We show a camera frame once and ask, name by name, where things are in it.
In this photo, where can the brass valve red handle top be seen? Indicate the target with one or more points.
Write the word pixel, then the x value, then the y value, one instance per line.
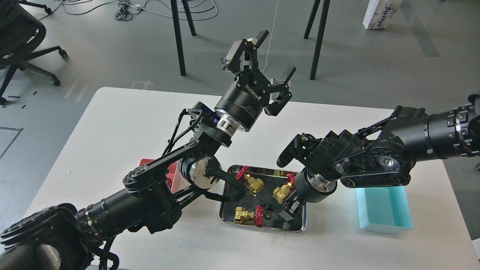
pixel 253 184

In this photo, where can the black office chair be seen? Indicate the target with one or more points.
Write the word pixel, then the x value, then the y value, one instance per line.
pixel 20 35

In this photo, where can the black table leg right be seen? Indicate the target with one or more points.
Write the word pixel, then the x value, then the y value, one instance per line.
pixel 320 33

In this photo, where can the brass valve red handle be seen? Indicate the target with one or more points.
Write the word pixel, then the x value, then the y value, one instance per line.
pixel 281 193
pixel 242 216
pixel 253 184

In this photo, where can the pink plastic box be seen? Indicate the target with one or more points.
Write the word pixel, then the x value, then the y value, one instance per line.
pixel 172 177

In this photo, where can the black table leg left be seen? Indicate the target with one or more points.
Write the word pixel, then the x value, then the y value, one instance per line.
pixel 177 30

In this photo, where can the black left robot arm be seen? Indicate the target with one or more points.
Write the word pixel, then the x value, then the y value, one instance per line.
pixel 62 238

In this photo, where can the white cardboard box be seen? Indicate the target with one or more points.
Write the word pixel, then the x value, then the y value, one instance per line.
pixel 379 13

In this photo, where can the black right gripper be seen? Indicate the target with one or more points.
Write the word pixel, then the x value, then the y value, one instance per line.
pixel 309 188

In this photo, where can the black table leg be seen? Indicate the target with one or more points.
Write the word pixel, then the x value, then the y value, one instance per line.
pixel 320 33
pixel 177 30

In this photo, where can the brass valve red handle right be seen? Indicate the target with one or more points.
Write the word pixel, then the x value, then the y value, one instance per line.
pixel 281 193

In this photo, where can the brass valve red handle bottom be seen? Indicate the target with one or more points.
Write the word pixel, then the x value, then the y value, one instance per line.
pixel 242 216

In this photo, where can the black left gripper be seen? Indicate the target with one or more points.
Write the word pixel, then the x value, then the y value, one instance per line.
pixel 251 92

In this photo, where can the silver metal tray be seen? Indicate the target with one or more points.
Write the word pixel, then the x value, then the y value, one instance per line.
pixel 272 178

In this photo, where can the light blue plastic box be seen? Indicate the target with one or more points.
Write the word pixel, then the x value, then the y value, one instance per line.
pixel 384 209

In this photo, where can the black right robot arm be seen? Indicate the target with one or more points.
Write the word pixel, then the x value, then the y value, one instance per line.
pixel 380 155

